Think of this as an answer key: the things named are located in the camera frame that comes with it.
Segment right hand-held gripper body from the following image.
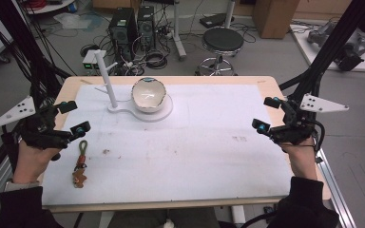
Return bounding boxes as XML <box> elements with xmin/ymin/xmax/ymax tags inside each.
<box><xmin>270</xmin><ymin>93</ymin><xmax>350</xmax><ymax>145</ymax></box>

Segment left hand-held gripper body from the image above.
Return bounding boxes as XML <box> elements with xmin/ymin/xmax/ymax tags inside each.
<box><xmin>0</xmin><ymin>95</ymin><xmax>73</xmax><ymax>150</ymax></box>

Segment brown keychain with green loop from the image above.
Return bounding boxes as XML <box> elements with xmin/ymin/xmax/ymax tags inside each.
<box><xmin>71</xmin><ymin>140</ymin><xmax>89</xmax><ymax>189</ymax></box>

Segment person's right hand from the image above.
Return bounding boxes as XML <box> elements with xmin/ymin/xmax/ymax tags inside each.
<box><xmin>279</xmin><ymin>138</ymin><xmax>318</xmax><ymax>181</ymax></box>

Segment person's left hand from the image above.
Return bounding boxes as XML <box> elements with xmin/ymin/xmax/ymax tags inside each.
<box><xmin>11</xmin><ymin>140</ymin><xmax>62</xmax><ymax>184</ymax></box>

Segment white stand with pole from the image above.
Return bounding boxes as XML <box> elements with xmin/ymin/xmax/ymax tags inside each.
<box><xmin>93</xmin><ymin>48</ymin><xmax>175</xmax><ymax>124</ymax></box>

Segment white box with green displays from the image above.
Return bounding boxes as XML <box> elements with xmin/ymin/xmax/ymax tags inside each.
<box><xmin>82</xmin><ymin>49</ymin><xmax>107</xmax><ymax>72</ymax></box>

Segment white wristband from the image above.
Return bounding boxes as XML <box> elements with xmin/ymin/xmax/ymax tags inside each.
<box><xmin>4</xmin><ymin>180</ymin><xmax>43</xmax><ymax>193</ymax></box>

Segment white floor board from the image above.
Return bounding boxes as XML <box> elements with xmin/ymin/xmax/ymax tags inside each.
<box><xmin>289</xmin><ymin>23</ymin><xmax>365</xmax><ymax>73</ymax></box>

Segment white ceramic bowl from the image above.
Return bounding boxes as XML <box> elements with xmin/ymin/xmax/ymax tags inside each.
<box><xmin>131</xmin><ymin>76</ymin><xmax>168</xmax><ymax>114</ymax></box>

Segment black round stool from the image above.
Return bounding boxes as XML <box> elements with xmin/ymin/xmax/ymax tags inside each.
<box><xmin>197</xmin><ymin>27</ymin><xmax>245</xmax><ymax>77</ymax></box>

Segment cardboard box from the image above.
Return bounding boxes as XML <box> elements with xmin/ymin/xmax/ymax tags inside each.
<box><xmin>252</xmin><ymin>0</ymin><xmax>300</xmax><ymax>40</ymax></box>

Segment clear plastic bag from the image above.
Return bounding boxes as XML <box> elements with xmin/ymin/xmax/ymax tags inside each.
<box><xmin>53</xmin><ymin>11</ymin><xmax>105</xmax><ymax>32</ymax></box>

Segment white table mat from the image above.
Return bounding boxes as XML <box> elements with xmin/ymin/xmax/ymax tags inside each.
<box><xmin>41</xmin><ymin>83</ymin><xmax>295</xmax><ymax>206</ymax></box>

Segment white table leg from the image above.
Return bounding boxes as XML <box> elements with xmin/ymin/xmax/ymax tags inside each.
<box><xmin>230</xmin><ymin>205</ymin><xmax>247</xmax><ymax>225</ymax></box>

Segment grey machine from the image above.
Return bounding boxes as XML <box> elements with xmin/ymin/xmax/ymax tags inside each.
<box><xmin>306</xmin><ymin>21</ymin><xmax>365</xmax><ymax>72</ymax></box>

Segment black computer tower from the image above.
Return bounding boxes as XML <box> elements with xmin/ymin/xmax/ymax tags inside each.
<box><xmin>108</xmin><ymin>7</ymin><xmax>138</xmax><ymax>64</ymax></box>
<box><xmin>136</xmin><ymin>5</ymin><xmax>157</xmax><ymax>49</ymax></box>

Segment black flat case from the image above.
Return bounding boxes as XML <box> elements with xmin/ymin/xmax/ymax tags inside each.
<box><xmin>199</xmin><ymin>12</ymin><xmax>236</xmax><ymax>29</ymax></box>

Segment white round table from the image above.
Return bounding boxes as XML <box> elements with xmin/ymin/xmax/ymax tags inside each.
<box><xmin>24</xmin><ymin>0</ymin><xmax>77</xmax><ymax>15</ymax></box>

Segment white desk leg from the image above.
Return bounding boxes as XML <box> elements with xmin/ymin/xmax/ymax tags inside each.
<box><xmin>170</xmin><ymin>0</ymin><xmax>188</xmax><ymax>62</ymax></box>

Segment person's legs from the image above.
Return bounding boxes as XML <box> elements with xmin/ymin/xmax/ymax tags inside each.
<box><xmin>108</xmin><ymin>206</ymin><xmax>233</xmax><ymax>228</ymax></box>

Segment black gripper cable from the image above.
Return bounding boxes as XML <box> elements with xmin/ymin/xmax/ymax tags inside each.
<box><xmin>309</xmin><ymin>119</ymin><xmax>326</xmax><ymax>154</ymax></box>

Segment black frame struts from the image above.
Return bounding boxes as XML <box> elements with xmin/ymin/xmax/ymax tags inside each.
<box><xmin>0</xmin><ymin>0</ymin><xmax>72</xmax><ymax>110</ymax></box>
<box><xmin>279</xmin><ymin>0</ymin><xmax>365</xmax><ymax>104</ymax></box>

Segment black floor cable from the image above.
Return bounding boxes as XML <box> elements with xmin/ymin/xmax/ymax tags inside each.
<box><xmin>240</xmin><ymin>210</ymin><xmax>279</xmax><ymax>228</ymax></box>

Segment coil of black cables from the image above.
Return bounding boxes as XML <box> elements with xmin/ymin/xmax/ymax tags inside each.
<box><xmin>144</xmin><ymin>49</ymin><xmax>169</xmax><ymax>70</ymax></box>

